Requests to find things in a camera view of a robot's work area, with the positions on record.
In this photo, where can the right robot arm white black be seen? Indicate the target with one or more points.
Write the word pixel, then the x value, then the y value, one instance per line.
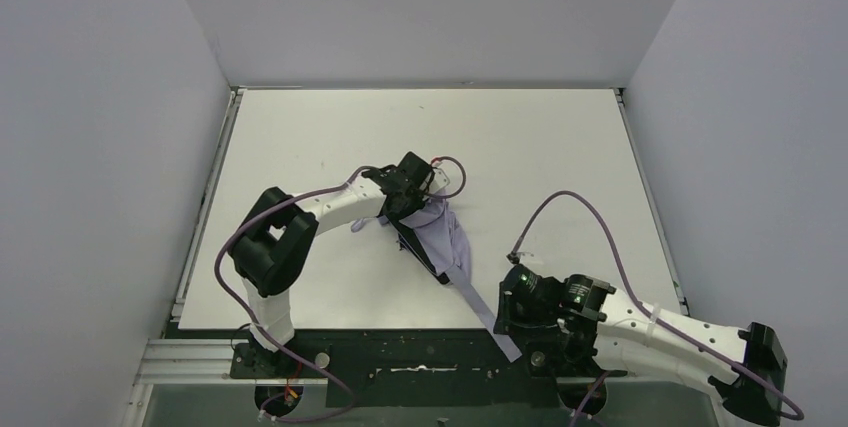
pixel 582 326

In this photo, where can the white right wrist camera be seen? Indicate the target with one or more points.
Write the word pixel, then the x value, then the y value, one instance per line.
pixel 524 258

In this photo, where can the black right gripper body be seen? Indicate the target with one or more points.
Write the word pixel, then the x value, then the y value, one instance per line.
pixel 506 309

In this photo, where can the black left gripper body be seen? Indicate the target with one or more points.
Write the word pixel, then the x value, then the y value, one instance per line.
pixel 411 238

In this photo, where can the lavender folding umbrella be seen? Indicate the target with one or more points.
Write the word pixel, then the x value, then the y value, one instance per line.
pixel 435 237

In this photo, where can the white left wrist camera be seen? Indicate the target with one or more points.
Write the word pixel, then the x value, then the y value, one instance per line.
pixel 437 184

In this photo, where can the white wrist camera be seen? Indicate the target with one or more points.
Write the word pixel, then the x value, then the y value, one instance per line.
pixel 524 258
pixel 437 184

